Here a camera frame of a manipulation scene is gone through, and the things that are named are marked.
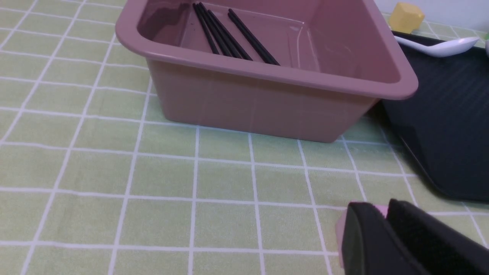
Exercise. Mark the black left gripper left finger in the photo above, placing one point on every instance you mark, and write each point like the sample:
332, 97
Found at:
370, 246

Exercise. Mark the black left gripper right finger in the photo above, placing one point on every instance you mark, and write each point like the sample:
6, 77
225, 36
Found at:
438, 247

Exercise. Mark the black plastic tray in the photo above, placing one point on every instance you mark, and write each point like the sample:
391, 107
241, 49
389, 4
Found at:
445, 124

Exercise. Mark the pink plastic bin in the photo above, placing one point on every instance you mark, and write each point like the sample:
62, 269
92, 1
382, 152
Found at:
337, 59

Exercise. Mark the white spoon far left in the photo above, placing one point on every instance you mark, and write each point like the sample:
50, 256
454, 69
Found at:
442, 49

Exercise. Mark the black chopstick in bin rightmost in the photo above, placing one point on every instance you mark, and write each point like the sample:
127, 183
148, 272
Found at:
264, 54

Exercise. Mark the black chopstick in bin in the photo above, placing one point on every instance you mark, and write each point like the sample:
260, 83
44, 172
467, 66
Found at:
233, 45
264, 54
215, 32
205, 29

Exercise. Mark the yellow block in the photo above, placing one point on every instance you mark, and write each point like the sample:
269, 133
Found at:
406, 17

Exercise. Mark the black chopstick in bin leftmost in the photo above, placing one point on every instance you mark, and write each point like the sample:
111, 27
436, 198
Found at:
205, 29

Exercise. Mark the green checkered tablecloth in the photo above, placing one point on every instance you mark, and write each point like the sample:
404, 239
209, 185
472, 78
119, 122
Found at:
96, 181

